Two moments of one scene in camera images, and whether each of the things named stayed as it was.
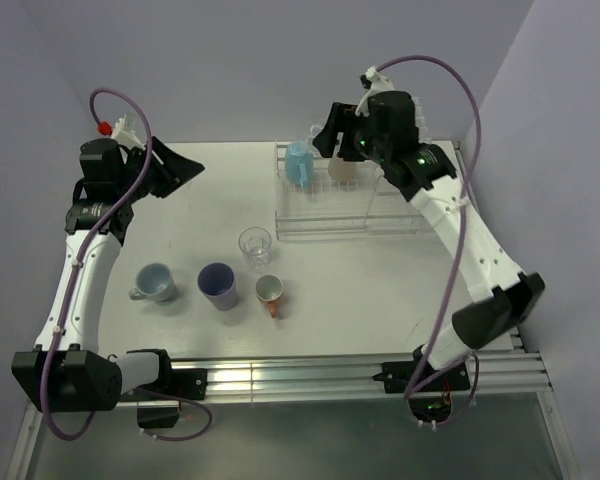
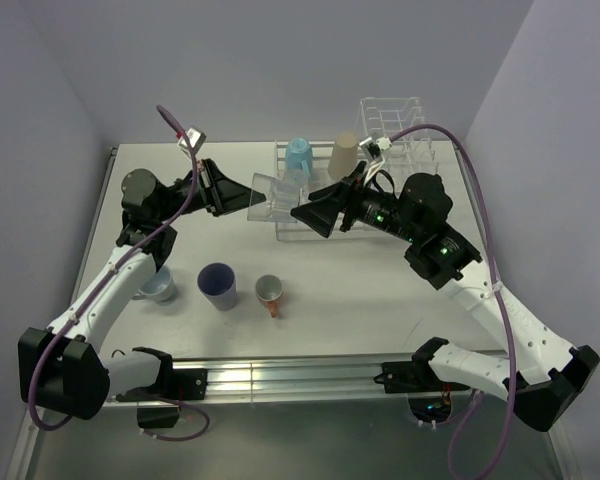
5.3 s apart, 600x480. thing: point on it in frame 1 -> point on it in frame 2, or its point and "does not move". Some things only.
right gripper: x=340 y=115 -> x=322 y=214
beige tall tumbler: x=342 y=170 does not move
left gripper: x=174 y=171 -> x=221 y=195
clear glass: x=256 y=242 -> x=280 y=196
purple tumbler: x=217 y=281 does not move
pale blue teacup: x=156 y=282 does not move
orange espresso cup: x=269 y=287 does not move
